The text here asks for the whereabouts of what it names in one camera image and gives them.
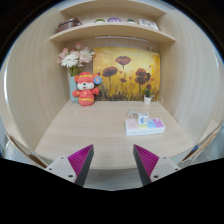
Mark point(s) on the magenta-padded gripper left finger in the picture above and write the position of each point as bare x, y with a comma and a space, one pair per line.
63, 166

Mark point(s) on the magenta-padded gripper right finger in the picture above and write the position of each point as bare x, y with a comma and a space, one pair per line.
163, 166

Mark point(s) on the white pastel-socket power strip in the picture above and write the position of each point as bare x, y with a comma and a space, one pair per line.
146, 129

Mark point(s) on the small potted plant white pot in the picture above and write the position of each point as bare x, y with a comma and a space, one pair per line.
147, 99

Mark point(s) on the red plush toy figure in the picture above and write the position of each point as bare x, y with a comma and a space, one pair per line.
86, 93

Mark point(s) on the yellow poppy flower painting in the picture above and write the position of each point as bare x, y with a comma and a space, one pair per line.
133, 66

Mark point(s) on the pink and white flower bouquet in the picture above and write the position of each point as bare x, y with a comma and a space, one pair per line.
71, 60

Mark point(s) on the white light bar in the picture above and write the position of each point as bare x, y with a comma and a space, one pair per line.
120, 38

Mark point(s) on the light wood shelf unit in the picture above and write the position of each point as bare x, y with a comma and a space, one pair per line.
110, 31

